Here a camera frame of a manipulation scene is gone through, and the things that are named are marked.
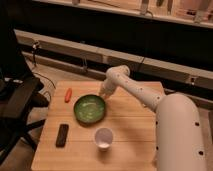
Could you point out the white rounded arm tip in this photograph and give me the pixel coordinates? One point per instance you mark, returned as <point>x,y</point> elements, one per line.
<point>107,89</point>

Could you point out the green ceramic bowl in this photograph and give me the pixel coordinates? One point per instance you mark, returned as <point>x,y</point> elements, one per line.
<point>89,109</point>

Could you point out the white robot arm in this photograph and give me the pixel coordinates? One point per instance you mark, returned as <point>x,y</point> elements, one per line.
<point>179,139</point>

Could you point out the black remote control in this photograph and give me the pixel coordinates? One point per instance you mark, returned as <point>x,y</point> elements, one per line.
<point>62,135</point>

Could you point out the black office chair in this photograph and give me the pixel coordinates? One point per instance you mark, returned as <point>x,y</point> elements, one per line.
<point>19,94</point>

